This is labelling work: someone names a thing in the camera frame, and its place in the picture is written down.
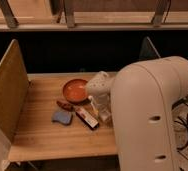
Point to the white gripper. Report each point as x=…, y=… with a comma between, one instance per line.
x=100, y=84

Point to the white plastic bottle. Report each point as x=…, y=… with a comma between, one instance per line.
x=101, y=107

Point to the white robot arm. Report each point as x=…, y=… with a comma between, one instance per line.
x=141, y=96

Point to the orange ceramic bowl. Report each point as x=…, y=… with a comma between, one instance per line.
x=74, y=90

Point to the dark red small object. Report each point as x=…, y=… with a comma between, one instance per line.
x=65, y=106

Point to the blue sponge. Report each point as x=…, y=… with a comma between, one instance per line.
x=62, y=117

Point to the right dark side panel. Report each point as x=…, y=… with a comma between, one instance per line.
x=148, y=51

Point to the left wooden side panel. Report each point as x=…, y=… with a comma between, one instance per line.
x=14, y=85

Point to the wooden shelf with metal brackets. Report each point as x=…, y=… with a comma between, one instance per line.
x=93, y=15

